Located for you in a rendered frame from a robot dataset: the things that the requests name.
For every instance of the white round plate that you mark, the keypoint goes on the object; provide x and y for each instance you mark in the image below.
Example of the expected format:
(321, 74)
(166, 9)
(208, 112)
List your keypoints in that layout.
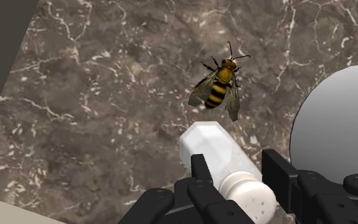
(336, 130)

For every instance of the white salt shaker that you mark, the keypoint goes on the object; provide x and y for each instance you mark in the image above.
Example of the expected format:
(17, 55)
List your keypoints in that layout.
(219, 152)

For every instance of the yellow black bee figure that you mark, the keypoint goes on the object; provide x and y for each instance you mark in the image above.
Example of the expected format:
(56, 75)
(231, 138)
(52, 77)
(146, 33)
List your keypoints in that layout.
(219, 90)

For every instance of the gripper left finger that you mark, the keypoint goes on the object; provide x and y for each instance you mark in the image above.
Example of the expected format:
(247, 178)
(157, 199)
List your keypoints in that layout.
(202, 192)

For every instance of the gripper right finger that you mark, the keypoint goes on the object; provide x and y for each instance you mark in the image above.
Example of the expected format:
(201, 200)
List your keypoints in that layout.
(315, 192)

